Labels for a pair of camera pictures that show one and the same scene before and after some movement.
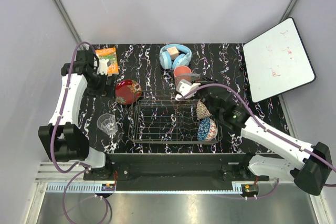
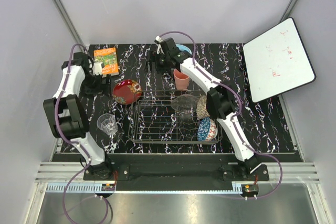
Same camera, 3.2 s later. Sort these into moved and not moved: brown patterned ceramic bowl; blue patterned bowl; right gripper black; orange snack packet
Moved: right gripper black
Not moved: orange snack packet; brown patterned ceramic bowl; blue patterned bowl
